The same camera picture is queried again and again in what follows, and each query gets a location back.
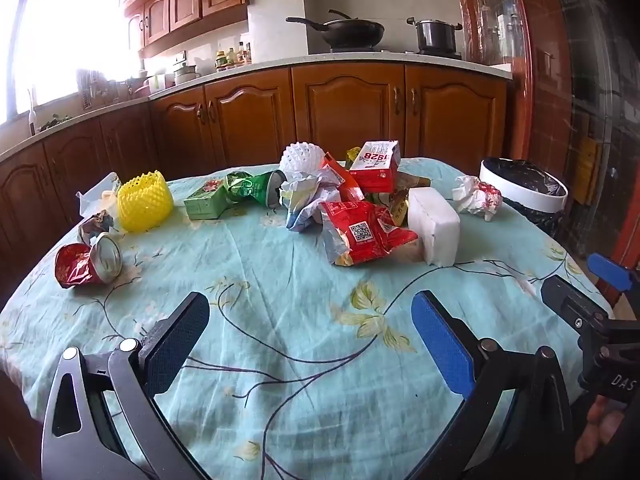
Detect crumpled foil wrapper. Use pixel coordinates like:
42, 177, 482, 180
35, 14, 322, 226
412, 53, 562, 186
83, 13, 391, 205
78, 209, 117, 247

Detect black wok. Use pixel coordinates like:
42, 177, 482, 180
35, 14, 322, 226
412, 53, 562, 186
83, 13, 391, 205
286, 9, 386, 49

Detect red snack packet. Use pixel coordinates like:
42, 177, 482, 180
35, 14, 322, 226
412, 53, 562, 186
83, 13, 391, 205
318, 200, 419, 267

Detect crushed green can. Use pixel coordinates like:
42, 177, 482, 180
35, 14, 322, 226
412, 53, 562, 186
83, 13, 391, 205
223, 169, 287, 209

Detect crumpled white red paper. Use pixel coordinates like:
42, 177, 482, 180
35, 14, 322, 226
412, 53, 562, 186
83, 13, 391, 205
451, 175, 504, 224

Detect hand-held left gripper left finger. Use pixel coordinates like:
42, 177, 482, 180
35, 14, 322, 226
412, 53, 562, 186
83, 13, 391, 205
41, 291, 211, 480

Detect white plastic bag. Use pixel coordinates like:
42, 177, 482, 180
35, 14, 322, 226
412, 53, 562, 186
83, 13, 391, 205
75, 172, 124, 219

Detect orange snack packet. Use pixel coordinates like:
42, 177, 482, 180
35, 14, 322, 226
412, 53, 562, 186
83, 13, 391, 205
322, 152, 366, 204

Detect gas stove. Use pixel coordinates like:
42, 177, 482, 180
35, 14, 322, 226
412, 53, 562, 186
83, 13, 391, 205
327, 45, 464, 59

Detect crushed red can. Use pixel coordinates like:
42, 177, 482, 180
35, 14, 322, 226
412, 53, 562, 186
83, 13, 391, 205
53, 233, 124, 289

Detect red wooden glass cabinet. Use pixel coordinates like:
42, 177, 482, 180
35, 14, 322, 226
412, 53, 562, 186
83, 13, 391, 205
454, 0, 640, 306

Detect black cooking pot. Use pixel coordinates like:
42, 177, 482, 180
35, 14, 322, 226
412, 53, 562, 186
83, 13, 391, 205
406, 16, 464, 54

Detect utensil holder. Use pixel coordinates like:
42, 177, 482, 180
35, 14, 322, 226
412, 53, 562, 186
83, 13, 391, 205
76, 67, 108, 110

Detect wooden lower cabinets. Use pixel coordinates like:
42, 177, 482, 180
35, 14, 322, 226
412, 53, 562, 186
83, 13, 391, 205
0, 62, 509, 273

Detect gold brown packet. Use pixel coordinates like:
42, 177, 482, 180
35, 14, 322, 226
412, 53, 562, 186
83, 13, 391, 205
387, 172, 432, 226

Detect yellow crate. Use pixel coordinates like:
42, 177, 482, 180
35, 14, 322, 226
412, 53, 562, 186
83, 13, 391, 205
579, 134, 602, 207

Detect white kitchen countertop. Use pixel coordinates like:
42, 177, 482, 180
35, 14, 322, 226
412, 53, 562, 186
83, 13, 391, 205
0, 52, 514, 162

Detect yellow foam fruit net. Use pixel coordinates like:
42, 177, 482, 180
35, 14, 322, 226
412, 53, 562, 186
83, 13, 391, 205
116, 170, 175, 234

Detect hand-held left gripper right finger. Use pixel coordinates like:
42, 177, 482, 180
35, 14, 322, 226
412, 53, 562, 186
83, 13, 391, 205
411, 290, 577, 480

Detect red white drink carton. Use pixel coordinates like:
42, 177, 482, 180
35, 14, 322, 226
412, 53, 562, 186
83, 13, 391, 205
358, 140, 402, 195

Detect green drink carton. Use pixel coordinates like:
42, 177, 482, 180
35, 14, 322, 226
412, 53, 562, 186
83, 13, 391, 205
183, 178, 236, 221

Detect white bin with black bag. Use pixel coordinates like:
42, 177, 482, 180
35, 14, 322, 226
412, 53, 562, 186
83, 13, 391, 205
478, 156, 570, 239

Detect row of seasoning bottles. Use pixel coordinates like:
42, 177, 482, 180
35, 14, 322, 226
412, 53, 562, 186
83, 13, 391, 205
214, 41, 253, 72

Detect steel lidded container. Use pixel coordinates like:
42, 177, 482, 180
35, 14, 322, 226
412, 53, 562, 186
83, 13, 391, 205
173, 62, 202, 87

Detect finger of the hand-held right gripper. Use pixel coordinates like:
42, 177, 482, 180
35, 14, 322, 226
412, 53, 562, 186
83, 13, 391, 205
541, 274, 615, 335
587, 253, 640, 292

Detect person's right hand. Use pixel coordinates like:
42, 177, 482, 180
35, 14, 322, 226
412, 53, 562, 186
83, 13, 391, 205
574, 394, 640, 467

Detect white foam fruit net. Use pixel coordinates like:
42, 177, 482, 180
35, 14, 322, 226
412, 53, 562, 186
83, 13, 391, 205
278, 143, 326, 177

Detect window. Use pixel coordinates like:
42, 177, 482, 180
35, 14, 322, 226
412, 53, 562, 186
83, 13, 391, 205
0, 0, 144, 127

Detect white blue wrapper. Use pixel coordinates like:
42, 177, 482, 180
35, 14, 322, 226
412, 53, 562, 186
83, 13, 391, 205
279, 170, 344, 234

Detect white foam block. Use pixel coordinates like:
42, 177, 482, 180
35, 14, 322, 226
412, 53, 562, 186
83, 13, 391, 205
407, 186, 461, 267

